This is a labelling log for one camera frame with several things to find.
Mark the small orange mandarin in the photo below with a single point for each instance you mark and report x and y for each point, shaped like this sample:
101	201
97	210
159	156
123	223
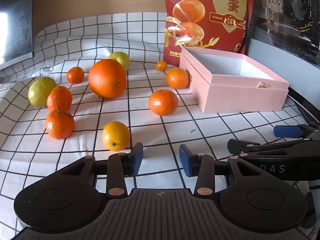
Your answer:
75	75

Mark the dark monitor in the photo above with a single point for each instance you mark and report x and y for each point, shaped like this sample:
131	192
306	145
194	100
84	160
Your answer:
15	17

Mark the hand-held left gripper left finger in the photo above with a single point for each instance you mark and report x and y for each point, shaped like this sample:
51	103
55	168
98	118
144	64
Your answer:
138	156

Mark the red snack bag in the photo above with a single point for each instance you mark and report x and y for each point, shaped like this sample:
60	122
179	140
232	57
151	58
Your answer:
225	17

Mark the pink cardboard box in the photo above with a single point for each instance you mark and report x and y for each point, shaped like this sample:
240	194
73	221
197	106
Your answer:
237	97

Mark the orange mandarin with stem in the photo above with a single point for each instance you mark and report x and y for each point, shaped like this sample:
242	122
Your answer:
60	126

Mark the tiny orange kumquat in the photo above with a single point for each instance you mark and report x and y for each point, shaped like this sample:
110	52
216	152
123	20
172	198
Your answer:
161	66

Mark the yellow-orange citrus fruit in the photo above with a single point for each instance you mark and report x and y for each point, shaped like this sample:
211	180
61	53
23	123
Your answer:
115	136

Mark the large orange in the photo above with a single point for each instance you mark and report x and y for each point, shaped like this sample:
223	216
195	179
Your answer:
107	78

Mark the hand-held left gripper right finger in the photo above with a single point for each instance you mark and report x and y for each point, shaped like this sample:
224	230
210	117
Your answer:
185	160

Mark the yellow-green apple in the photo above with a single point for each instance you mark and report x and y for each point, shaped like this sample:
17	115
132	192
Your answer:
40	90
122	58

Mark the computer case with glass panel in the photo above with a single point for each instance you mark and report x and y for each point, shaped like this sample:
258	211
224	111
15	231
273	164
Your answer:
287	5

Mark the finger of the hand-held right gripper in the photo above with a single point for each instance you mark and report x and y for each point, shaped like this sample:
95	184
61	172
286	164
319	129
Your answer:
287	131
240	146

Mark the white checked tablecloth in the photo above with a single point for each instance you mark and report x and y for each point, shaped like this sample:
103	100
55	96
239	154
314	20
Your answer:
75	42

